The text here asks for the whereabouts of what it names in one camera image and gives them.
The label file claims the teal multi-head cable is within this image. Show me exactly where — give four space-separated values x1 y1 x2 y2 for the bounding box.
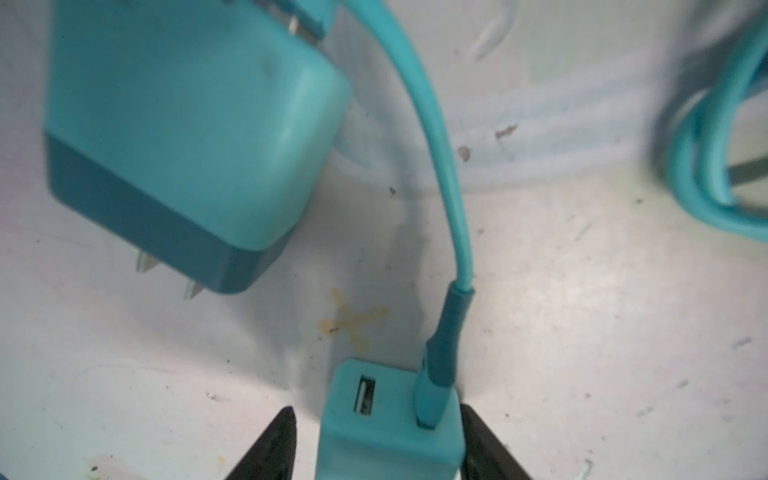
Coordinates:
275 0 768 430

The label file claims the teal charger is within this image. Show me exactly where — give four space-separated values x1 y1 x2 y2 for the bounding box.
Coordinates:
315 359 466 479
44 1 352 294

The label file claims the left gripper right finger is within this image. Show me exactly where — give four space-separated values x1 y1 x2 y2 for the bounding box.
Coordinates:
460 404 532 480

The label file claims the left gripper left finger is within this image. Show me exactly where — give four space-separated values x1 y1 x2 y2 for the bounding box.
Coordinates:
226 406 297 480

